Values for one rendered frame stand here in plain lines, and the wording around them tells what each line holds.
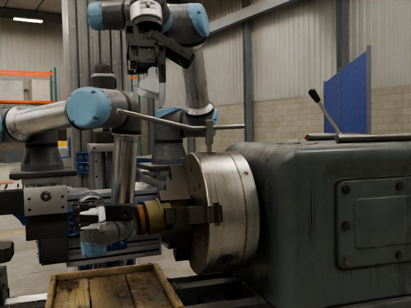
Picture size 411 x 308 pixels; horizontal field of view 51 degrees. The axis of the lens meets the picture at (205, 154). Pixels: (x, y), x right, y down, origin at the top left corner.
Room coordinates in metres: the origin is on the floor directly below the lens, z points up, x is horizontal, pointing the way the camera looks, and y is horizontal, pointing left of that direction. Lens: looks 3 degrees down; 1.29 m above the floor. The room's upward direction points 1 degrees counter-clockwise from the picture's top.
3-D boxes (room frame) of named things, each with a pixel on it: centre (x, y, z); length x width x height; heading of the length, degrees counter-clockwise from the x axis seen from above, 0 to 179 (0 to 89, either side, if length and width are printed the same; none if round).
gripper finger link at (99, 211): (1.05, 0.28, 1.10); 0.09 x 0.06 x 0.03; 16
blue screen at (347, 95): (7.67, -2.40, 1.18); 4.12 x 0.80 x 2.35; 172
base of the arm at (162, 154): (1.80, 0.15, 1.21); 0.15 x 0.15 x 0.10
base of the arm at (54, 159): (1.61, 0.61, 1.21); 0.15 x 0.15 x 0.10
